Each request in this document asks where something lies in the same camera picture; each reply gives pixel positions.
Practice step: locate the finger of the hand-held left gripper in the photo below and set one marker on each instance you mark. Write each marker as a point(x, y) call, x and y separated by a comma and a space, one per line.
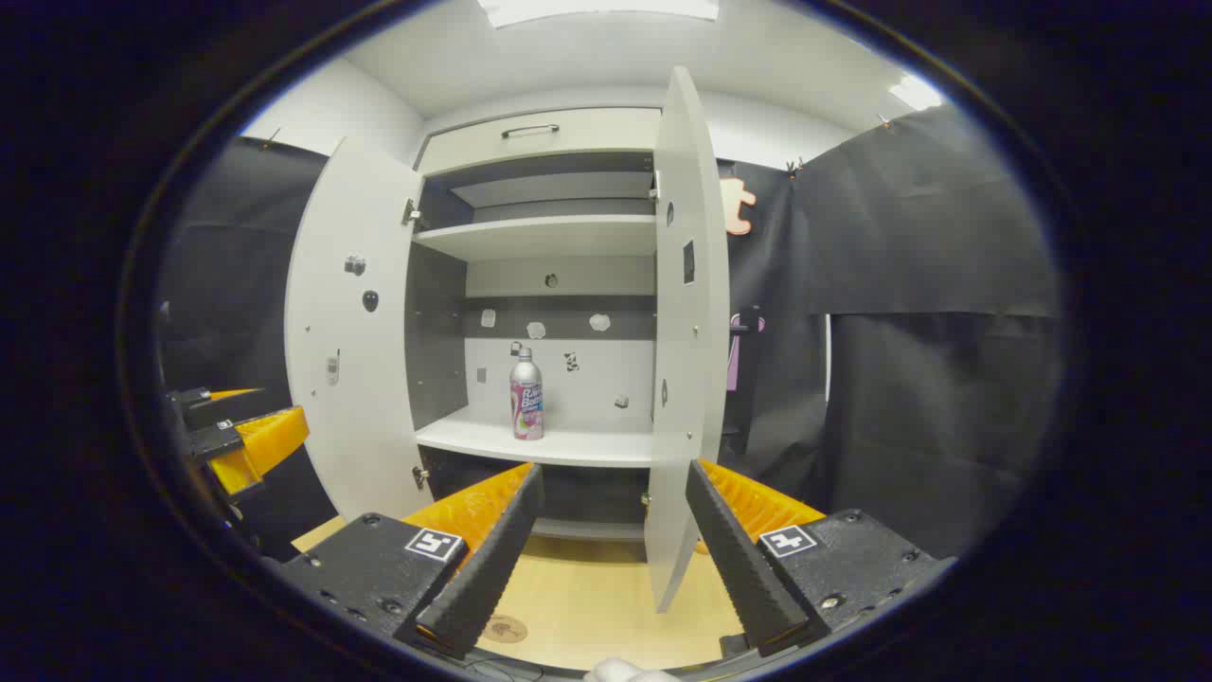
point(222, 409)
point(265, 443)

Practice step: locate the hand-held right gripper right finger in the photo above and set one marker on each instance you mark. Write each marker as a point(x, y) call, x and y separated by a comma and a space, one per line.
point(734, 559)

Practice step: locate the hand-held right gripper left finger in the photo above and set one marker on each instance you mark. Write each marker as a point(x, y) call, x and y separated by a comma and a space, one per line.
point(492, 559)

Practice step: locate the white cabinet door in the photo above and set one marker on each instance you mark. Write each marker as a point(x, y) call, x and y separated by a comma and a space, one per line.
point(360, 445)
point(691, 379)

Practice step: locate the silver bottle with pink label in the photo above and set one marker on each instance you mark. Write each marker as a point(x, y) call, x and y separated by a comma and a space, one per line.
point(526, 398)

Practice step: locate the white and grey cabinet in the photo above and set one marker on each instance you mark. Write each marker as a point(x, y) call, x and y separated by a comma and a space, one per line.
point(568, 379)

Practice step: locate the white cabinet shelf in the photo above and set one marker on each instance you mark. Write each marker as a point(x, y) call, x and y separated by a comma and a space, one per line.
point(578, 443)
point(540, 235)

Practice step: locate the white cabinet drawer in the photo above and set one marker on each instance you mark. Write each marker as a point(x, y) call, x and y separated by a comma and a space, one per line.
point(587, 133)

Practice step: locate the ceiling light panel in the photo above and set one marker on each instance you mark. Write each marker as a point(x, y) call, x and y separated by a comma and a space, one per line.
point(916, 92)
point(597, 9)

